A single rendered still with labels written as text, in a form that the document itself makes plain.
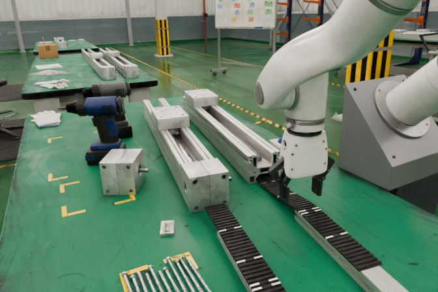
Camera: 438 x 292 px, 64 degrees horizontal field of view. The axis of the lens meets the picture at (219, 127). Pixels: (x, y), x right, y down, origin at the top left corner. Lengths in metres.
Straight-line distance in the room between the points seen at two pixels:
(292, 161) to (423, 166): 0.48
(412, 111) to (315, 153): 0.38
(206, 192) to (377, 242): 0.39
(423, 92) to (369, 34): 0.48
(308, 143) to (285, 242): 0.21
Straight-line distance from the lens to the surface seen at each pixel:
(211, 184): 0.85
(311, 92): 0.72
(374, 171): 1.05
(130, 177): 0.96
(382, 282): 0.69
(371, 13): 0.57
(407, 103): 1.07
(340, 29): 0.60
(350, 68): 4.22
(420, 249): 0.84
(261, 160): 1.03
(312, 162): 0.79
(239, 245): 0.71
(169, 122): 1.20
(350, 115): 1.06
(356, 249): 0.73
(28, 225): 0.95
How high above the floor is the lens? 1.24
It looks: 18 degrees down
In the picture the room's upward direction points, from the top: 2 degrees counter-clockwise
